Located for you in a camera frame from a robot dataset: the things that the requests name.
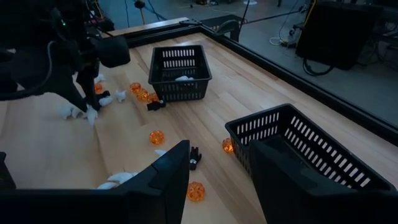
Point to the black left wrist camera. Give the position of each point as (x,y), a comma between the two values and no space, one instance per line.
(113,51)

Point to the black equipment box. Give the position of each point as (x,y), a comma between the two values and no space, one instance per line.
(335,34)

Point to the black slotted plastic basket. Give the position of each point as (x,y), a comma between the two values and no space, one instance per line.
(264,124)
(174,90)

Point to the black plastic skeleton figure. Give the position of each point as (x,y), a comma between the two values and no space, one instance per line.
(104,94)
(195,157)
(155,105)

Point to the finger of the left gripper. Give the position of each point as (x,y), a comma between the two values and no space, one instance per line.
(90,90)
(76,93)

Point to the black aluminium table frame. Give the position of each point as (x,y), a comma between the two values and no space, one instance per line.
(280,71)

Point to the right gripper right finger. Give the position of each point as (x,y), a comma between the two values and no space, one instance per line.
(286,193)

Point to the white crumpled wrappers left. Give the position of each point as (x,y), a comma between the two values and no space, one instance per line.
(66,110)

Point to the red packets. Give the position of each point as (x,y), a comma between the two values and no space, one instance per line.
(143,95)

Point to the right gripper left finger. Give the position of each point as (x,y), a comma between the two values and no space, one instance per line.
(171,180)

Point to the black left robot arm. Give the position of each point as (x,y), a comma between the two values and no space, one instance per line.
(31,18)

